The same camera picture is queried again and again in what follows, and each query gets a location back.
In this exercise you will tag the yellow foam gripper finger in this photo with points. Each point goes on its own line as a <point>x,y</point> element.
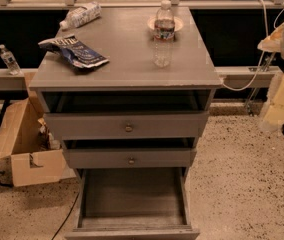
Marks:
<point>272,112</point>
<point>273,41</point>

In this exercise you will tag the clear plastic water bottle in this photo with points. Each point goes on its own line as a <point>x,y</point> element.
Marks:
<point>163,34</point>

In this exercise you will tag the grey wooden drawer cabinet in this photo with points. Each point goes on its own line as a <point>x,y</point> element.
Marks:
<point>122,35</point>

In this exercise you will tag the white lying plastic bottle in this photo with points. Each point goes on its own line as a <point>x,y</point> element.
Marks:
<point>81,16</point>

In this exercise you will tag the grey open bottom drawer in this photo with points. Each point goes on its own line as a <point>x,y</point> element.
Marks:
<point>133,204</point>

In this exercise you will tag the grey middle drawer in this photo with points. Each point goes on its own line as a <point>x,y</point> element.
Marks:
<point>130,153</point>

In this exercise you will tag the grey top drawer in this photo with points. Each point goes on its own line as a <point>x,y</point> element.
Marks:
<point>126,115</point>

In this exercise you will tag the small water bottle on ledge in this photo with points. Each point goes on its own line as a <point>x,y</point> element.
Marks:
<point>9,60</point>

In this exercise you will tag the metal tripod stand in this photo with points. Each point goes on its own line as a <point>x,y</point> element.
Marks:
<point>257,85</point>

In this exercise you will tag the white paper bowl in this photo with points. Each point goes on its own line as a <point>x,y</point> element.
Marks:
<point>176,24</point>

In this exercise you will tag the blue chip bag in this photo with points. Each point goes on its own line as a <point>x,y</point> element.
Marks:
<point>74,51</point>

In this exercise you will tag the open cardboard box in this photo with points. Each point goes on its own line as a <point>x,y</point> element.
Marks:
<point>35,158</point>

